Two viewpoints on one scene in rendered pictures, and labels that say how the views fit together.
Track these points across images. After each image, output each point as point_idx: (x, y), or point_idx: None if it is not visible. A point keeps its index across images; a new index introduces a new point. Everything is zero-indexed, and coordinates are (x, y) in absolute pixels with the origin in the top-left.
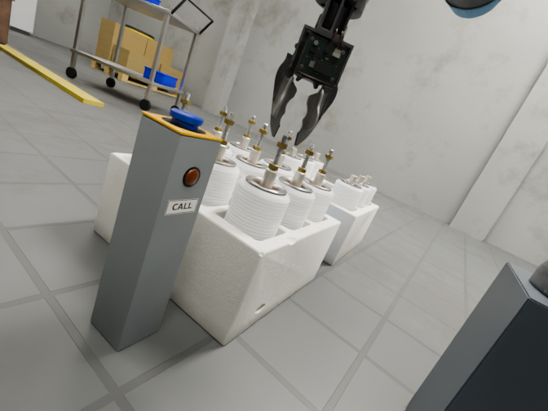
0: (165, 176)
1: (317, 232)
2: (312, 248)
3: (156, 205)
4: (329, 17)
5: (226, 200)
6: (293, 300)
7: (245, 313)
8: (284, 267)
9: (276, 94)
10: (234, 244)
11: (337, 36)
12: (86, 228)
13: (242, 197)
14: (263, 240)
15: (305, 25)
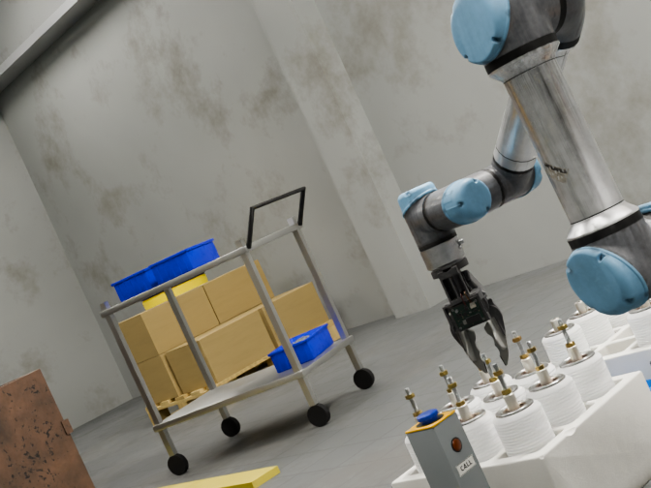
0: (443, 455)
1: (602, 405)
2: (615, 421)
3: (451, 473)
4: (451, 287)
5: (501, 443)
6: (650, 484)
7: None
8: (587, 457)
9: (463, 346)
10: (522, 467)
11: (464, 297)
12: None
13: (503, 431)
14: (542, 448)
15: (443, 308)
